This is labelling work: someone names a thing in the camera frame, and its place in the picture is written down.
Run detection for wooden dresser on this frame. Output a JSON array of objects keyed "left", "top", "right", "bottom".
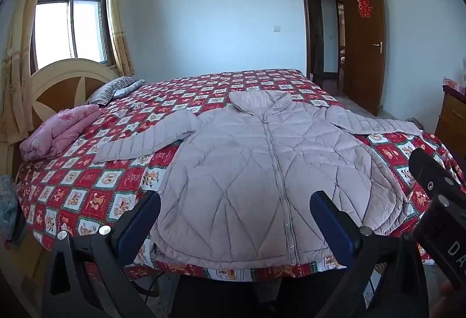
[{"left": 433, "top": 85, "right": 466, "bottom": 149}]

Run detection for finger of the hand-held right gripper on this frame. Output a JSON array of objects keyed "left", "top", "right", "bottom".
[{"left": 408, "top": 147, "right": 465, "bottom": 203}]

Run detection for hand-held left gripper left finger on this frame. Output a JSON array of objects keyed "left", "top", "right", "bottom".
[{"left": 42, "top": 190, "right": 161, "bottom": 318}]

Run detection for cream and wood headboard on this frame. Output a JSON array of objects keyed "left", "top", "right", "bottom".
[{"left": 0, "top": 58, "right": 121, "bottom": 180}]

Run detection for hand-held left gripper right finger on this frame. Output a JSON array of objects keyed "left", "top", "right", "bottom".
[{"left": 309, "top": 190, "right": 430, "bottom": 318}]

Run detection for striped pillow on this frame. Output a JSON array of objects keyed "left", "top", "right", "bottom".
[{"left": 87, "top": 76, "right": 146, "bottom": 107}]

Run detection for brown wooden door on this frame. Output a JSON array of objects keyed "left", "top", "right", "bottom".
[{"left": 344, "top": 0, "right": 387, "bottom": 117}]

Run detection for pale pink quilted jacket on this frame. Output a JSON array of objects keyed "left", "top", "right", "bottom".
[{"left": 93, "top": 89, "right": 425, "bottom": 266}]

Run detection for red paper door decoration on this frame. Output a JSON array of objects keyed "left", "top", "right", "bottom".
[{"left": 357, "top": 0, "right": 374, "bottom": 19}]

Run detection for yellow patterned curtain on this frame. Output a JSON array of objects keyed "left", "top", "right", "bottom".
[
  {"left": 105, "top": 0, "right": 135, "bottom": 76},
  {"left": 0, "top": 0, "right": 55, "bottom": 144}
]

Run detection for window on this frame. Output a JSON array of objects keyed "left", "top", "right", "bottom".
[{"left": 31, "top": 0, "right": 110, "bottom": 73}]

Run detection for pink folded blanket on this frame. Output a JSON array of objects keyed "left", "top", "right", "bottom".
[{"left": 19, "top": 104, "right": 100, "bottom": 161}]

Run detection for pink items on dresser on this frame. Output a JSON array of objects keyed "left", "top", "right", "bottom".
[{"left": 442, "top": 76, "right": 466, "bottom": 95}]

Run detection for black cable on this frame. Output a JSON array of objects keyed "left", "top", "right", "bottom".
[{"left": 137, "top": 268, "right": 165, "bottom": 298}]

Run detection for pile of bluish clothes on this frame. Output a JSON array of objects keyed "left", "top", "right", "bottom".
[{"left": 0, "top": 174, "right": 28, "bottom": 249}]

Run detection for bed with red patterned cover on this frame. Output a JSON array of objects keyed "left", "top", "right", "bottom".
[{"left": 16, "top": 68, "right": 466, "bottom": 282}]

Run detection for dark wooden door frame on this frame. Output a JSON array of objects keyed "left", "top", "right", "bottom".
[{"left": 299, "top": 0, "right": 350, "bottom": 80}]

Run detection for dark hallway door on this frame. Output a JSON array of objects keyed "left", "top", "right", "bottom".
[{"left": 307, "top": 0, "right": 324, "bottom": 76}]

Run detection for person's right hand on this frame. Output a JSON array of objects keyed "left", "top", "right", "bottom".
[{"left": 438, "top": 280, "right": 456, "bottom": 308}]

